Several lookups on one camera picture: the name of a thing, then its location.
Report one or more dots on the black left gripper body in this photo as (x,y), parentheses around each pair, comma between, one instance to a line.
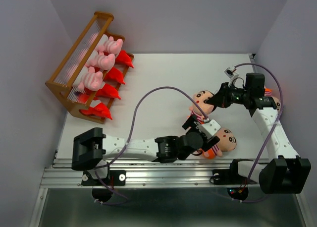
(191,123)

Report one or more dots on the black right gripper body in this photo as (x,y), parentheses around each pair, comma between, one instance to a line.
(229,95)

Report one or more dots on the boy doll orange pants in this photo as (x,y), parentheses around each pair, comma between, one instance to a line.
(227,142)
(268,93)
(201,99)

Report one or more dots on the red shark plush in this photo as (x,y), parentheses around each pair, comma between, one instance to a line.
(102,91)
(96,108)
(124,58)
(115,75)

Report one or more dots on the pink striped pig plush back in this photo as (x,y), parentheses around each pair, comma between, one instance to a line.
(101,61)

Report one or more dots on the pink striped pig plush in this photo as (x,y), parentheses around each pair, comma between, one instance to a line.
(109,45)
(89,79)
(101,61)

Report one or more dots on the pink striped pig plush front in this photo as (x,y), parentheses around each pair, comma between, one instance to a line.
(109,45)

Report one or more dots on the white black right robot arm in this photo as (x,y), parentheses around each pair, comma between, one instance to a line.
(286,172)

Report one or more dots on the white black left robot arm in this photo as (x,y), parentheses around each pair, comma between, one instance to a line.
(93,150)

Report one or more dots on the wooden tiered shelf rack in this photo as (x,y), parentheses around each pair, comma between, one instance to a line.
(60,83)

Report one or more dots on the boy doll orange pants front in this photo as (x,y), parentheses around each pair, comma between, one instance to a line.
(227,142)

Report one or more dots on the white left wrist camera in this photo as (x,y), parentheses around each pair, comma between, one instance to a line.
(209,129)

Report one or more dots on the aluminium front mounting rail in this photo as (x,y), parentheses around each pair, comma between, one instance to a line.
(194,173)

